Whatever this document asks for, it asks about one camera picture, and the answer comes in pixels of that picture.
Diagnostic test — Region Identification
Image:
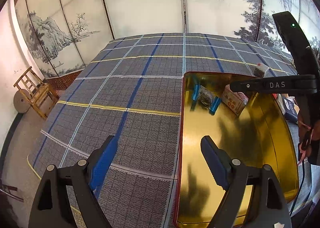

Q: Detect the red white snack box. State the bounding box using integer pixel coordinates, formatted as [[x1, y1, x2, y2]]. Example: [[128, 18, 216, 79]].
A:
[[221, 84, 248, 116]]

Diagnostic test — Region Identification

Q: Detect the dark sesame snack bar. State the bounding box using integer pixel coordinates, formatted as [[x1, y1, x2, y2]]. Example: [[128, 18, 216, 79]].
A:
[[198, 86, 215, 108]]

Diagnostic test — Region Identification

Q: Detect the navy blue cracker pack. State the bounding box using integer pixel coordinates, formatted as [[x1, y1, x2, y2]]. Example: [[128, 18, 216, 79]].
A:
[[278, 94, 298, 123]]

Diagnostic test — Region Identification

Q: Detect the person's right hand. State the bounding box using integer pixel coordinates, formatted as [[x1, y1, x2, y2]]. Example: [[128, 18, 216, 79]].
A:
[[298, 112, 319, 166]]

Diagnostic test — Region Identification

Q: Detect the grey wrapped snack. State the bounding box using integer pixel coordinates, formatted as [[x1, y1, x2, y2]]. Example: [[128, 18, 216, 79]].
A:
[[253, 63, 269, 78]]

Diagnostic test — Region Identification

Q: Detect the gold metal tray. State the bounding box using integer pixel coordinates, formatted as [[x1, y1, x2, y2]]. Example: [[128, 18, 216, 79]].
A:
[[174, 71, 299, 227]]

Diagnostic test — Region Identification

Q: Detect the round stone millstone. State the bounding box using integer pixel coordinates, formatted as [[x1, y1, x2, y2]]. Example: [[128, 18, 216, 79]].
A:
[[14, 89, 31, 114]]

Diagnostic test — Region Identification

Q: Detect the small bamboo chair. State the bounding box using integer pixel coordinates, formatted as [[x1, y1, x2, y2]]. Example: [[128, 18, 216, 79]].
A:
[[13, 66, 60, 120]]

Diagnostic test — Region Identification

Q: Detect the blue grey plaid tablecloth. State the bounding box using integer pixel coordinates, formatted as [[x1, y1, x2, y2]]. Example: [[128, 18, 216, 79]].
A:
[[26, 32, 320, 228]]

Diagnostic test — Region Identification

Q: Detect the painted folding screen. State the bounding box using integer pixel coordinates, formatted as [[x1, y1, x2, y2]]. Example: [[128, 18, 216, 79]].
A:
[[14, 0, 319, 78]]

